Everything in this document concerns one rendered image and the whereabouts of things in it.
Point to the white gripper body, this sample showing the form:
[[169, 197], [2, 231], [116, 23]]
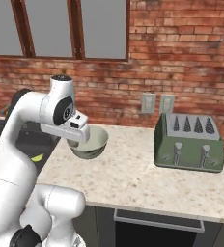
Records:
[[69, 132]]

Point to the black sink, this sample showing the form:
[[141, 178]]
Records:
[[36, 144]]

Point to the brown framed window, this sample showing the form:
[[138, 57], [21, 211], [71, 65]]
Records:
[[52, 29]]

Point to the black dishwasher front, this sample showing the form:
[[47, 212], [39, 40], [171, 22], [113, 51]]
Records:
[[152, 236]]

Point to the green toaster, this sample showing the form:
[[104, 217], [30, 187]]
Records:
[[188, 154]]

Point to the dark grey cupboard door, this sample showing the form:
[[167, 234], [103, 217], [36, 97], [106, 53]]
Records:
[[93, 226]]

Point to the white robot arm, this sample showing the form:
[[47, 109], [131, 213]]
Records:
[[17, 144]]

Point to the grey wall socket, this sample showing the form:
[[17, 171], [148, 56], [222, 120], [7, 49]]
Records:
[[148, 103], [167, 104]]

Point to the grey-green bowl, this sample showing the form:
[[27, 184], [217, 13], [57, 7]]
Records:
[[96, 146]]

